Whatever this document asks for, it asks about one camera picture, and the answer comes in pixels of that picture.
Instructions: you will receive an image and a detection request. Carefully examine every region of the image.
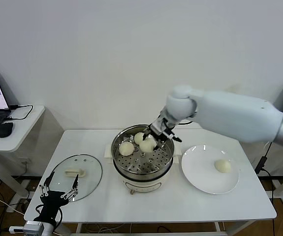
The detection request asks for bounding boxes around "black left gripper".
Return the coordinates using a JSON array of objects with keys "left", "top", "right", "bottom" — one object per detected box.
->
[{"left": 33, "top": 171, "right": 80, "bottom": 222}]

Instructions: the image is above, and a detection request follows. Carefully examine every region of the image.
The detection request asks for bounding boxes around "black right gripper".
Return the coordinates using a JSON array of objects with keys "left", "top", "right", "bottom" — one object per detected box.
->
[{"left": 144, "top": 115, "right": 175, "bottom": 151}]

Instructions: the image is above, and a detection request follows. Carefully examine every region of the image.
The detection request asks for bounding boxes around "white steamed baozi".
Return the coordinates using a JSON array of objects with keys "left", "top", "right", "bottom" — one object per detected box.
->
[
  {"left": 139, "top": 137, "right": 157, "bottom": 153},
  {"left": 119, "top": 142, "right": 135, "bottom": 157},
  {"left": 133, "top": 132, "right": 146, "bottom": 145},
  {"left": 214, "top": 159, "right": 231, "bottom": 173}
]

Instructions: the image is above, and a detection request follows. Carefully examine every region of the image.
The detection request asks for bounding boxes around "glass lid with cream handle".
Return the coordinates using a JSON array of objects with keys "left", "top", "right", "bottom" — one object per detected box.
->
[{"left": 48, "top": 154, "right": 103, "bottom": 203}]

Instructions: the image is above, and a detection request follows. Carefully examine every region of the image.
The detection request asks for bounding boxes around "perforated steel steamer basket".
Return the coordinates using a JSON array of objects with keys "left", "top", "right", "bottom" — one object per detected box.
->
[{"left": 111, "top": 124, "right": 175, "bottom": 179}]

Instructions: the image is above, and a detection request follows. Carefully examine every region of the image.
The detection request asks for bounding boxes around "white electric cooker base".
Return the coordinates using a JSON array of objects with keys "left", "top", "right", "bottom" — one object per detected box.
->
[{"left": 104, "top": 142, "right": 182, "bottom": 196}]

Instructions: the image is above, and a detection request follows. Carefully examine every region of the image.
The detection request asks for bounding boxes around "white work table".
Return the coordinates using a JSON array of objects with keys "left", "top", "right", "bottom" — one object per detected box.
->
[{"left": 24, "top": 128, "right": 278, "bottom": 236}]

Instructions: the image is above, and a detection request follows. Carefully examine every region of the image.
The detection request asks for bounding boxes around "round white plate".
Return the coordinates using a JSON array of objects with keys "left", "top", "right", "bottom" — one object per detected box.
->
[{"left": 181, "top": 144, "right": 240, "bottom": 195}]

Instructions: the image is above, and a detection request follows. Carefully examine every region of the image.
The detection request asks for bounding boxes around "black computer mouse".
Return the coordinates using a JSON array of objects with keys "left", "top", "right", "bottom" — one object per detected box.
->
[{"left": 0, "top": 121, "right": 14, "bottom": 138}]

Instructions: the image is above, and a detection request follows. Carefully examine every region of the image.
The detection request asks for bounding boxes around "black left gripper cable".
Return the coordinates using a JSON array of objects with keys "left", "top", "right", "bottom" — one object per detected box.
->
[{"left": 34, "top": 205, "right": 63, "bottom": 225}]

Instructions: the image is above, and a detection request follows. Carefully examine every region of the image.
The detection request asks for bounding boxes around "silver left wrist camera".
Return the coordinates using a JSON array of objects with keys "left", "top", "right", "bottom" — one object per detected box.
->
[{"left": 9, "top": 220, "right": 44, "bottom": 236}]

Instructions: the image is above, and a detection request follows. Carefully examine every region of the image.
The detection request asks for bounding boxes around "black laptop power cable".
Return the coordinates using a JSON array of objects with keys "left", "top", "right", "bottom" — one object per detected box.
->
[{"left": 4, "top": 104, "right": 34, "bottom": 121}]

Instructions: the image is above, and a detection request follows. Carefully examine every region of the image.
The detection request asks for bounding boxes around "black charger with cable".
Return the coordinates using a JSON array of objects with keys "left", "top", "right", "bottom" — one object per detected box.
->
[{"left": 254, "top": 141, "right": 280, "bottom": 200}]

